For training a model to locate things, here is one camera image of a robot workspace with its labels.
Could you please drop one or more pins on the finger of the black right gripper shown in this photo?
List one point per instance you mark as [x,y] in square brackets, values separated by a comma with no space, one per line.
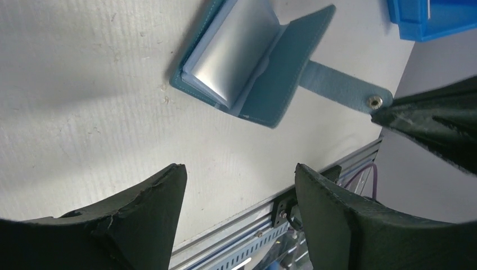
[442,121]

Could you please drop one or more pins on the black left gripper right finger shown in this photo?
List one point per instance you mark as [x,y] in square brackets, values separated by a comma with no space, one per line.
[344,230]

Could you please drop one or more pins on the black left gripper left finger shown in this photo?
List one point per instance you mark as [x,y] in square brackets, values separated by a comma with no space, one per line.
[133,229]

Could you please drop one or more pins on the blue plastic bin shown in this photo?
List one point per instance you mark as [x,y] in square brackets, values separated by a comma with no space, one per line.
[422,21]

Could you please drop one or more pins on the teal leather card holder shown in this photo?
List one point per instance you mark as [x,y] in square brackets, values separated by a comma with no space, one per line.
[243,62]

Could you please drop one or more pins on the aluminium front frame rail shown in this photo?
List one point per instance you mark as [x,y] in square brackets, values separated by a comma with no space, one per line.
[238,226]

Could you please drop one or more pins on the white slotted cable duct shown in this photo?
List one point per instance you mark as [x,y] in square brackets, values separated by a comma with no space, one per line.
[240,250]

